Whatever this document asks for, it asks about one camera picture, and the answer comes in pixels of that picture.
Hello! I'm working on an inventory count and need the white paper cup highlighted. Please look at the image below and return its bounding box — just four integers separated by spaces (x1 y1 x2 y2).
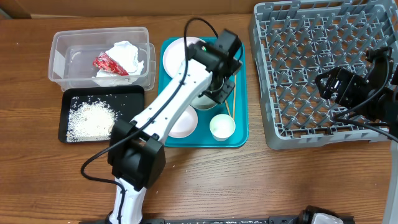
210 114 236 141

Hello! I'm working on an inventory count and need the right wooden chopstick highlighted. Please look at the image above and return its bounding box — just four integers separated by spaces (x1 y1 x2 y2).
232 75 237 120

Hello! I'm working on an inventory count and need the wooden chopstick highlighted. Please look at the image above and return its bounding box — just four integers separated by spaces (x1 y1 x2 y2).
224 100 232 117
232 75 237 120

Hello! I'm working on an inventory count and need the small white plate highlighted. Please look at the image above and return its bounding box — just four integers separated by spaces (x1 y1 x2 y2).
169 105 198 138

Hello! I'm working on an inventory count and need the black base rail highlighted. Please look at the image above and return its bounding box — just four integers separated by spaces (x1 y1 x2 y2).
141 216 298 224

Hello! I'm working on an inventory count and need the white napkin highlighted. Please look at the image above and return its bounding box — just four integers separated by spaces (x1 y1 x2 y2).
95 41 144 86

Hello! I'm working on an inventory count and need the rice pile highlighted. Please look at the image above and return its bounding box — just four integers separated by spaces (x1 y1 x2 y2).
65 95 119 143

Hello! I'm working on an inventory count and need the grey metal bowl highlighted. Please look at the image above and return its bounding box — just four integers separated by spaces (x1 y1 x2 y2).
190 93 218 110

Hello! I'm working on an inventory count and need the large white plate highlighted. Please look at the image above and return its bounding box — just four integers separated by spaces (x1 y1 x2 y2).
163 37 207 79

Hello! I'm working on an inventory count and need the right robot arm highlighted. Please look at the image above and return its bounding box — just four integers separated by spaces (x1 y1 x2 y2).
315 47 397 223

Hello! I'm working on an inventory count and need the teal serving tray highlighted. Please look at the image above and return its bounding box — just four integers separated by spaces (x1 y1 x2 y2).
165 50 249 148

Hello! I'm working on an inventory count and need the red snack wrapper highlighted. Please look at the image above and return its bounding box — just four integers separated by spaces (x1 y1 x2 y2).
93 52 129 76

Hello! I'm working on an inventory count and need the grey dishwasher rack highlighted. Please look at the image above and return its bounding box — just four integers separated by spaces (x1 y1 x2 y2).
249 0 397 150

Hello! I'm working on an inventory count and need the left wooden chopstick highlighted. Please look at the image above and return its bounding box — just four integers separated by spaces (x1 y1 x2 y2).
224 100 232 117

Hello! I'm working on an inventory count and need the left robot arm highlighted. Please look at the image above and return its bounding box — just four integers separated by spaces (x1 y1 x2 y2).
107 30 243 223

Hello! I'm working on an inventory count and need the clear plastic waste bin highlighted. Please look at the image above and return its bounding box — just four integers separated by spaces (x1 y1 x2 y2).
49 27 156 91

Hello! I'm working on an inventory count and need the black rectangular tray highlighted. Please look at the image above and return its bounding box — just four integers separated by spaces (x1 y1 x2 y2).
58 85 145 143

